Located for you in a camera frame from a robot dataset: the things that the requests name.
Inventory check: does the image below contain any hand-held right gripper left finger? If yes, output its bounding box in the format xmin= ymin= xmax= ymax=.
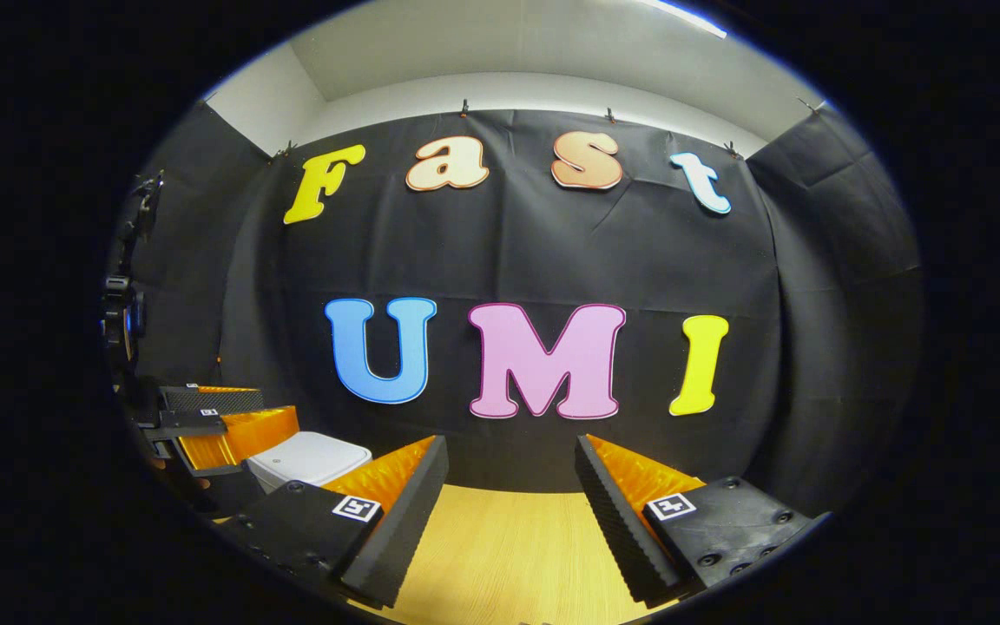
xmin=220 ymin=434 xmax=451 ymax=609

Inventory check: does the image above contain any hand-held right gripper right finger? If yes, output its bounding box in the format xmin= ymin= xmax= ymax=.
xmin=575 ymin=434 xmax=815 ymax=608

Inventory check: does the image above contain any white desktop garbage bin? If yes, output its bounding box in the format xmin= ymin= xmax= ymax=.
xmin=246 ymin=431 xmax=373 ymax=495

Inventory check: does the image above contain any wooden desktop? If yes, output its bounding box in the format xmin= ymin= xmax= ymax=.
xmin=346 ymin=484 xmax=668 ymax=625

